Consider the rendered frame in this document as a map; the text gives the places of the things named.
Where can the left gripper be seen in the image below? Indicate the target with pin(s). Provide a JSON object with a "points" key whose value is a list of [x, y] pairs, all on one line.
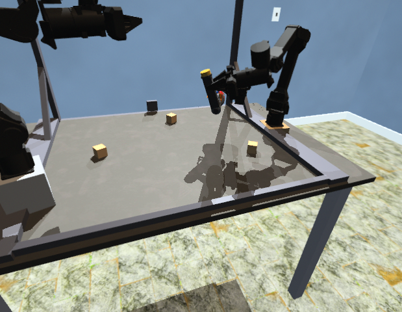
{"points": [[225, 81]]}

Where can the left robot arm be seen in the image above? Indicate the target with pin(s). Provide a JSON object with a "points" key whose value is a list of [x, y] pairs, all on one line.
{"points": [[293, 40]]}

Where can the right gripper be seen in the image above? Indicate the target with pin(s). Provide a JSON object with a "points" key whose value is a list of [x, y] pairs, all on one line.
{"points": [[93, 23]]}

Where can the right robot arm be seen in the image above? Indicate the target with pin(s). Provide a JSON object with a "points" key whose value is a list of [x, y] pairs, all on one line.
{"points": [[20, 25]]}

